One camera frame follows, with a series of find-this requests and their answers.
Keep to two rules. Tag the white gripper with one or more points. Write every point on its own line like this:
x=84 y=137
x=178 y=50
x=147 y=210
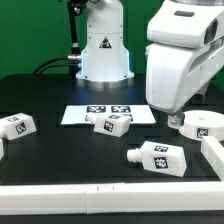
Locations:
x=187 y=50

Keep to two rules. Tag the white round stool seat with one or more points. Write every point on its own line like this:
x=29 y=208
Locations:
x=200 y=123

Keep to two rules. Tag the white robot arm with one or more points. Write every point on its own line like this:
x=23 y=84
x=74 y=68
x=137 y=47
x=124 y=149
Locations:
x=105 y=59

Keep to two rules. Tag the white marker sheet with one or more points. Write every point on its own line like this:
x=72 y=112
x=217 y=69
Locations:
x=76 y=114

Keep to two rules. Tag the white front rail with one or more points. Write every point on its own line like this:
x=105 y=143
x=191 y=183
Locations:
x=111 y=198

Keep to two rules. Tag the black camera pole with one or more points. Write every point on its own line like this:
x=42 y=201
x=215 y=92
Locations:
x=75 y=8

